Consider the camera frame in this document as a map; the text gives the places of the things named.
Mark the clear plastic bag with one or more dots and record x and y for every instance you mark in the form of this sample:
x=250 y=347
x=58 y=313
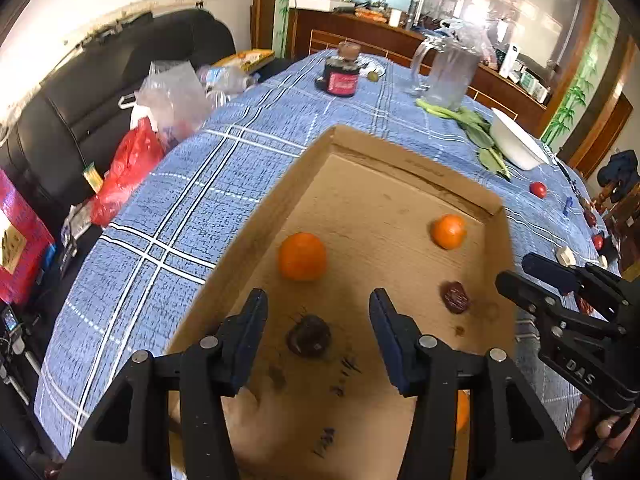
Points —
x=170 y=95

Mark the yellow flat box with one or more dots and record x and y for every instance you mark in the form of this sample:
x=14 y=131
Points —
x=250 y=59

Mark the white paper towel roll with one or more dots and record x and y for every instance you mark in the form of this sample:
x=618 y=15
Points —
x=395 y=17

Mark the clear glass pitcher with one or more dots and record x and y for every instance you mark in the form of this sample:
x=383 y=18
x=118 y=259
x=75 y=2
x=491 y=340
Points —
x=445 y=72

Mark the green leafy vegetable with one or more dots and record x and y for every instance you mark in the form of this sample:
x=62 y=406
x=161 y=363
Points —
x=475 y=130

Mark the narrow bamboo wall decal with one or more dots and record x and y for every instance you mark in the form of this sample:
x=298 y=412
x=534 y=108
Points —
x=284 y=5

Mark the black leather sofa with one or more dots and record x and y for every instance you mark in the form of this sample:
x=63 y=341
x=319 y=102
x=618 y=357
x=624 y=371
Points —
x=75 y=105

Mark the small white cut chunk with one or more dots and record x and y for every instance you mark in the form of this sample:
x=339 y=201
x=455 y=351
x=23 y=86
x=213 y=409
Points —
x=565 y=256

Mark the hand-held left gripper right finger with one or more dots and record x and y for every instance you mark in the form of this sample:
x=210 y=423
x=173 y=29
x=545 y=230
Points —
x=390 y=345

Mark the dark purple round fruit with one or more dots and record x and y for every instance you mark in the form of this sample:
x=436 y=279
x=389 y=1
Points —
x=308 y=336

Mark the small black box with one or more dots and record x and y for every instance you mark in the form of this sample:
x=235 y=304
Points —
x=609 y=251

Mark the dark blue jacket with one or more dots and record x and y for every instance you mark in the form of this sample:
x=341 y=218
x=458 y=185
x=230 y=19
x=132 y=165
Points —
x=620 y=167

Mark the large orange mandarin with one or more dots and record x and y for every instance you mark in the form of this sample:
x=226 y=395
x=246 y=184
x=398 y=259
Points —
x=302 y=256

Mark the wrinkled red date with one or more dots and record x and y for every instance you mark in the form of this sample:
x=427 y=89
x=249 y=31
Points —
x=455 y=296
x=591 y=217

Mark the brown lump on jar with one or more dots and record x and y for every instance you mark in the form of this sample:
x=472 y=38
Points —
x=348 y=50

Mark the green bamboo wall decal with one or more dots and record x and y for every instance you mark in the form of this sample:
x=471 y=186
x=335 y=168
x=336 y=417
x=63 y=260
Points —
x=575 y=100

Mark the dark jar with red label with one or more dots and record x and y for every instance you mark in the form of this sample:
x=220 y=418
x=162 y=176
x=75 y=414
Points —
x=341 y=80

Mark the brown cardboard box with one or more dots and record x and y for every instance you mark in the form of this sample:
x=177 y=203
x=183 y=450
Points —
x=375 y=200

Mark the red plastic bag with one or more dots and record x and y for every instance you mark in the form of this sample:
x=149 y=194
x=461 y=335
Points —
x=127 y=175

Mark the white bowl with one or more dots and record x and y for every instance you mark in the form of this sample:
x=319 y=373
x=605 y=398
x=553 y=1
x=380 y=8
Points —
x=517 y=140

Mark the clear plastic bottle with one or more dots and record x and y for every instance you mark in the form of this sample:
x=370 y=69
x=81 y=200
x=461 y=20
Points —
x=225 y=77

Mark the small blue object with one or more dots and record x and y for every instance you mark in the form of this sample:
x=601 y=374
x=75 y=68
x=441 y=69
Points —
x=566 y=206

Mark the red cherry tomato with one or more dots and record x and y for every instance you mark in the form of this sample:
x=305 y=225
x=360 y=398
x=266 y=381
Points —
x=597 y=242
x=538 y=189

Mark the white flat box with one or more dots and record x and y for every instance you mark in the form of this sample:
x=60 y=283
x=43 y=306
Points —
x=312 y=2

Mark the person's right hand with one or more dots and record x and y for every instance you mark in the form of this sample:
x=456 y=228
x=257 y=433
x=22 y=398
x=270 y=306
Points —
x=582 y=427

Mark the wooden chair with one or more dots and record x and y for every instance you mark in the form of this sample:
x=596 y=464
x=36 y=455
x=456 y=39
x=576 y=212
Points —
x=622 y=215

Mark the red carton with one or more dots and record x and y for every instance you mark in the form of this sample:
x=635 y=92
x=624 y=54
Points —
x=20 y=240

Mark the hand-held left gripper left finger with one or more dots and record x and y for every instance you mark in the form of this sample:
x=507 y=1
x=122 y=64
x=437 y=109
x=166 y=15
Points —
x=247 y=345

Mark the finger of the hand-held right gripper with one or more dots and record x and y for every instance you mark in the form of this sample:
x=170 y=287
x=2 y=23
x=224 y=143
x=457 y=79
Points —
x=550 y=272
x=530 y=295

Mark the green yellow packet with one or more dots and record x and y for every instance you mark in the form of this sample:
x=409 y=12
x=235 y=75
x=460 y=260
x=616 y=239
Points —
x=93 y=177

